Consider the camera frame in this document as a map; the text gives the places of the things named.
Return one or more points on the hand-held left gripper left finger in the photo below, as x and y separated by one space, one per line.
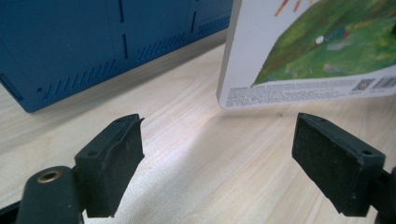
112 168

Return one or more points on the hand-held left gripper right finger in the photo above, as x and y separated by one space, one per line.
336 165

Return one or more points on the white and green picture book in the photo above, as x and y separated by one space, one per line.
311 53

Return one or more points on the blue file rack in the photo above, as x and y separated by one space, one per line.
77 40

